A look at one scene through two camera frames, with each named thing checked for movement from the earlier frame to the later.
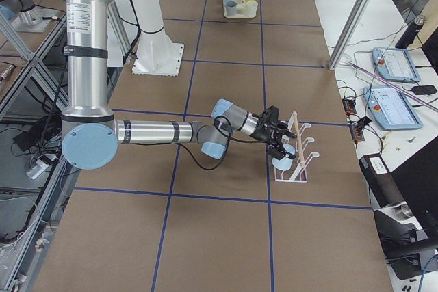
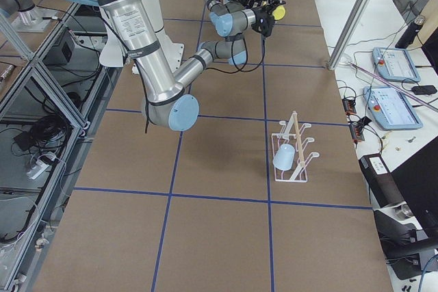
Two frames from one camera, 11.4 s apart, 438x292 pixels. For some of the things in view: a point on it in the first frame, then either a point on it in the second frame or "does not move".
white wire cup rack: [297, 173] does not move
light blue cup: [285, 163] does not move
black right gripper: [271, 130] → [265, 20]
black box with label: [381, 180] does not move
